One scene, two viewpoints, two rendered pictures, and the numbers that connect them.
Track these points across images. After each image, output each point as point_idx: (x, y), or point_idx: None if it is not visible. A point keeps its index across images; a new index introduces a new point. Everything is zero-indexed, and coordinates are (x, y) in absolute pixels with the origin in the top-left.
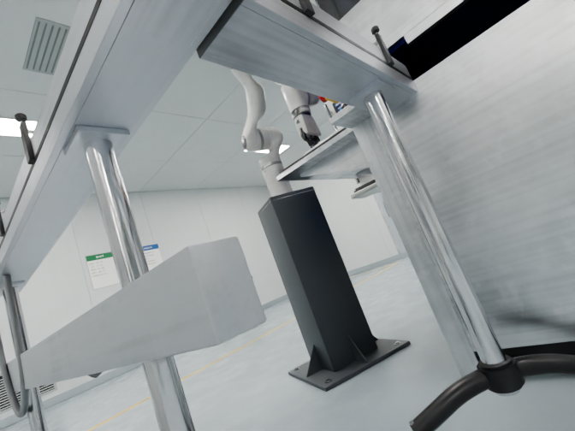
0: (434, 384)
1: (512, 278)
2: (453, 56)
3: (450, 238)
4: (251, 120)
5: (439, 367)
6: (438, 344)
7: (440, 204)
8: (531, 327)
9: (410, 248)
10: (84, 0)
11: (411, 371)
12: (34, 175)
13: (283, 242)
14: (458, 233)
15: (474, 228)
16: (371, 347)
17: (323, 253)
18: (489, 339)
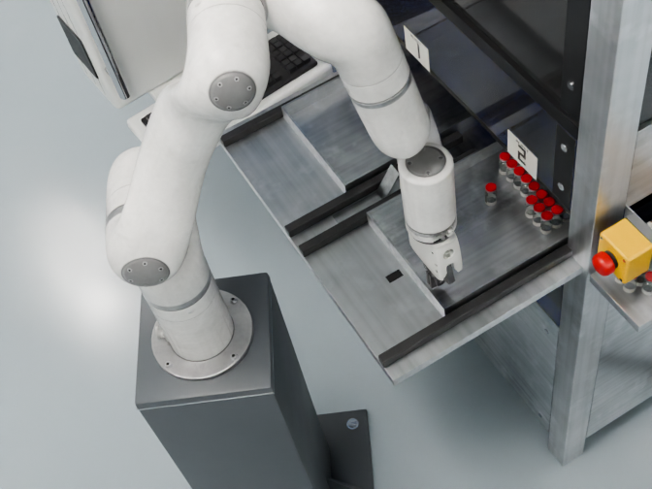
0: (528, 482)
1: (650, 369)
2: None
3: (623, 359)
4: (186, 208)
5: (492, 448)
6: (420, 397)
7: (634, 333)
8: (640, 396)
9: (578, 385)
10: None
11: (463, 474)
12: None
13: (277, 442)
14: (633, 352)
15: (648, 342)
16: (329, 458)
17: (299, 392)
18: None
